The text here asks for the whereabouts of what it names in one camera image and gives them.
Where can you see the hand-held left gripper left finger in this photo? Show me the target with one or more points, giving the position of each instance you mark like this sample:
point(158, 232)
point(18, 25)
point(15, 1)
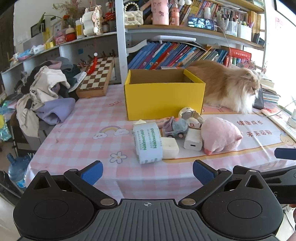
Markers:
point(92, 172)

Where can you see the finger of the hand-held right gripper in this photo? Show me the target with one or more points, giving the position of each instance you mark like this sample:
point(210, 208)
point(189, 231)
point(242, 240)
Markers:
point(285, 153)
point(282, 176)

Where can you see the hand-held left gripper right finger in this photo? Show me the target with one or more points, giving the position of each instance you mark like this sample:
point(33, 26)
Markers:
point(203, 172)

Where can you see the pink plush pig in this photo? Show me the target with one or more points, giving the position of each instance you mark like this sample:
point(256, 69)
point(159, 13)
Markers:
point(219, 134)

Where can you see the white soap bar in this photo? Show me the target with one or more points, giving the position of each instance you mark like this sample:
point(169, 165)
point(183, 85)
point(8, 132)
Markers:
point(170, 148)

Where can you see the grey purple toy car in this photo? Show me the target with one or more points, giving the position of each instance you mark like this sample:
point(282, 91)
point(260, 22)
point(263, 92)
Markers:
point(178, 127)

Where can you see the beige wristwatch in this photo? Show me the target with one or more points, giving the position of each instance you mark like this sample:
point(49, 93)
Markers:
point(188, 113)

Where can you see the white green-printed tape roll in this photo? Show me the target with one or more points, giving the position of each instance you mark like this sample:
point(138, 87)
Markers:
point(148, 143)

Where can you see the pink packet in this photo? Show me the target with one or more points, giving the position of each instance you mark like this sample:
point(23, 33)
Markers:
point(161, 120)

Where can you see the yellow cardboard box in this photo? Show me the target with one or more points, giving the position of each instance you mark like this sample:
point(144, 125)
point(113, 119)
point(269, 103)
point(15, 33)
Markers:
point(161, 102)

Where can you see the orange white workbook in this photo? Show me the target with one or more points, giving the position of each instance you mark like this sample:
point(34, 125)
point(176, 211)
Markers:
point(279, 124)

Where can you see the pink checked tablecloth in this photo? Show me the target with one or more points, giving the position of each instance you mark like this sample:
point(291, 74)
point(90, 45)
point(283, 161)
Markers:
point(81, 143)

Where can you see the white small device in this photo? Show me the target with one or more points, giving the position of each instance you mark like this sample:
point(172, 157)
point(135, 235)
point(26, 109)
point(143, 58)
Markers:
point(292, 119)

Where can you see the large black smartphone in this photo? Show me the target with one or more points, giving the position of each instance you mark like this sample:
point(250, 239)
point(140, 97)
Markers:
point(259, 99)

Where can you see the stack of flat books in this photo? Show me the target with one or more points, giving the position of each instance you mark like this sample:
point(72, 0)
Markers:
point(270, 92)

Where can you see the lavender garment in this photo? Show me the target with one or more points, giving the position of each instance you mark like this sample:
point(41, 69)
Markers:
point(57, 109)

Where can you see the blue water jug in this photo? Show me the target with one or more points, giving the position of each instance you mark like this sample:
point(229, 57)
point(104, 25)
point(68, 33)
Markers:
point(17, 169)

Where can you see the orange white fluffy cat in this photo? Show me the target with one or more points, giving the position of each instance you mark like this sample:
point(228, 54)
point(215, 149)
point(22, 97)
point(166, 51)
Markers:
point(226, 85)

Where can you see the wooden chessboard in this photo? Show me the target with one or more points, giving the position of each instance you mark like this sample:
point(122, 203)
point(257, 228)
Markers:
point(94, 78)

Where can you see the white crumpled garment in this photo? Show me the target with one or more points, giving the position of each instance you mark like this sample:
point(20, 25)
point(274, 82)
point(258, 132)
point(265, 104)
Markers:
point(46, 83)

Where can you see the iridescent plastic bag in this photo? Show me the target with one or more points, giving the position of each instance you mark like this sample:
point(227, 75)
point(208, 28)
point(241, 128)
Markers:
point(4, 122)

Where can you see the dark clothes pile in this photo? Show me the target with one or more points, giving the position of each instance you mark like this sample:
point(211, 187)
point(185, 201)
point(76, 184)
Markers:
point(71, 71)

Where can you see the red plastic toy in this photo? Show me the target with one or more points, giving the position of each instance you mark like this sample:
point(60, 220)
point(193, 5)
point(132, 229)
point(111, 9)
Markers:
point(92, 66)

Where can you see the red book box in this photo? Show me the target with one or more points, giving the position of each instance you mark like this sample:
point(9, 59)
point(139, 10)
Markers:
point(240, 55)

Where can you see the black small box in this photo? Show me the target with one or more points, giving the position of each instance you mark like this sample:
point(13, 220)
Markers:
point(258, 39)

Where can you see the row of blue picture books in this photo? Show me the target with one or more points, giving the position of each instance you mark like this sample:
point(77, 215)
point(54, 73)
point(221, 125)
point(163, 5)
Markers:
point(161, 54)

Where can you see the grey side shelf unit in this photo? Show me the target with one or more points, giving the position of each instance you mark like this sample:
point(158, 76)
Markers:
point(69, 49)

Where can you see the white pen holder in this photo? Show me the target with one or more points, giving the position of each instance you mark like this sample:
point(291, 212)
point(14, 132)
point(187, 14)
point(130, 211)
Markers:
point(231, 29)
point(244, 32)

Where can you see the white wooden bookshelf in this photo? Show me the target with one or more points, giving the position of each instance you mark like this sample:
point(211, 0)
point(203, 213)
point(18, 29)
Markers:
point(120, 46)

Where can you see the yellow book set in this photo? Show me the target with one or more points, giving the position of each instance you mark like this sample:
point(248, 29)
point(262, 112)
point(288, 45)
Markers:
point(254, 22)

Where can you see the pink small box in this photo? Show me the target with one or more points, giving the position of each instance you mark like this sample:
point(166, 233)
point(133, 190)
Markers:
point(59, 39)

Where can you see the red ceramic pot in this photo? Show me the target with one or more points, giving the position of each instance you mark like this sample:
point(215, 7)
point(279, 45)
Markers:
point(70, 36)

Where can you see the white small bottle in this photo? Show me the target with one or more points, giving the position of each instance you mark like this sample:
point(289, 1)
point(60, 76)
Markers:
point(207, 14)

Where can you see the dark wooden door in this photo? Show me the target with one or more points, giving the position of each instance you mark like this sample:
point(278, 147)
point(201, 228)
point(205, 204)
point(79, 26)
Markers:
point(5, 39)

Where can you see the cream quilted handbag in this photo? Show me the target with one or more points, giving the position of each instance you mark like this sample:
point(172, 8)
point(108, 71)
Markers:
point(133, 17)

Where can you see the orange pink bottle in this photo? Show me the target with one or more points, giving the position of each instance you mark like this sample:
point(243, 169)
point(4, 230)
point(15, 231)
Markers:
point(174, 14)

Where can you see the row of yellow-spined books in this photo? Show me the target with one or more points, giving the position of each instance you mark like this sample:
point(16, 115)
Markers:
point(196, 9)

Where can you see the pink tumbler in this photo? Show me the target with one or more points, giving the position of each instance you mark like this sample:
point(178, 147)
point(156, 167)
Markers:
point(160, 12)

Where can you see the dried flower bouquet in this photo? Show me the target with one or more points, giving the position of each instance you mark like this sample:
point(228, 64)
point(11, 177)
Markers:
point(68, 8)

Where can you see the black picture frame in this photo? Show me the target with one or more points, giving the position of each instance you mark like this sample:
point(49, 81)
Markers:
point(37, 29)

